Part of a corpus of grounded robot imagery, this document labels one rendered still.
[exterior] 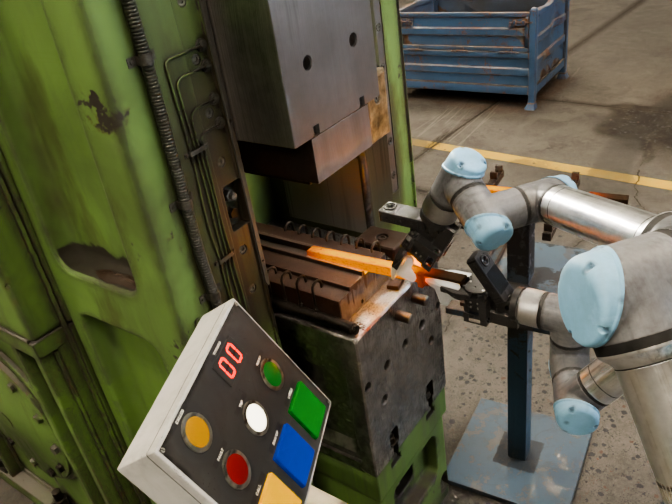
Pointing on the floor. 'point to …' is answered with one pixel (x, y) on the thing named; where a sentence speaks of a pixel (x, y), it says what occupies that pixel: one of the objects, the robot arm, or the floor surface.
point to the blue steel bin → (485, 45)
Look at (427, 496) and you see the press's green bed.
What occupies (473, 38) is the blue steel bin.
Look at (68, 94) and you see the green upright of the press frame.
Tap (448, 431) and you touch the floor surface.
